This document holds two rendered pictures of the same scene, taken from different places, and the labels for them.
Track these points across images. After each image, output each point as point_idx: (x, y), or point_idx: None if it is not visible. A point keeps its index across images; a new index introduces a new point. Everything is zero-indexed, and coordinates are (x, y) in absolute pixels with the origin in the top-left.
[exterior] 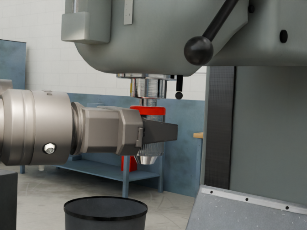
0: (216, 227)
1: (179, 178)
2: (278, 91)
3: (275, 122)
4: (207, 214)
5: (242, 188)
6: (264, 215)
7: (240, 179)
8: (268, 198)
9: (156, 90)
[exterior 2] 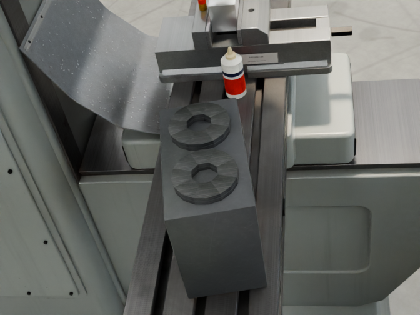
0: (59, 55)
1: None
2: None
3: None
4: (47, 57)
5: (30, 14)
6: (55, 12)
7: (26, 9)
8: (43, 0)
9: None
